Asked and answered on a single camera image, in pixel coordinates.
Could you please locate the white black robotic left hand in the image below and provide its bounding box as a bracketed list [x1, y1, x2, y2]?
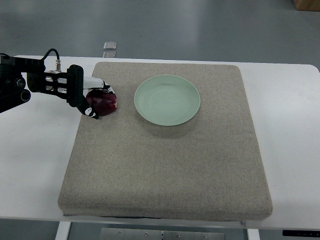
[77, 77, 115, 119]

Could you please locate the dark red apple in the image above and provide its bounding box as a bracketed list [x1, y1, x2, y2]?
[86, 89, 118, 117]

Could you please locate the grey metal table crossbar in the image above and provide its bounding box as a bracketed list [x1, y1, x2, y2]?
[100, 227, 226, 240]

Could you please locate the cardboard box corner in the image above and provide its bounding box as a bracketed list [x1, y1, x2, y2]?
[293, 0, 320, 12]

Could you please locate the silver floor socket plate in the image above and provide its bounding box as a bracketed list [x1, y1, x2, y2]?
[103, 41, 117, 51]

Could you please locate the black table control panel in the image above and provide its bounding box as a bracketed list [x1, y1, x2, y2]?
[282, 230, 320, 238]

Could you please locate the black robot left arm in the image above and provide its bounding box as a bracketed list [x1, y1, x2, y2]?
[0, 48, 86, 113]

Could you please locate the beige fabric cushion mat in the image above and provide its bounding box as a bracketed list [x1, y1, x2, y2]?
[58, 62, 273, 221]

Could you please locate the light green plate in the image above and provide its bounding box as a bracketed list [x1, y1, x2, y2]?
[134, 74, 201, 127]

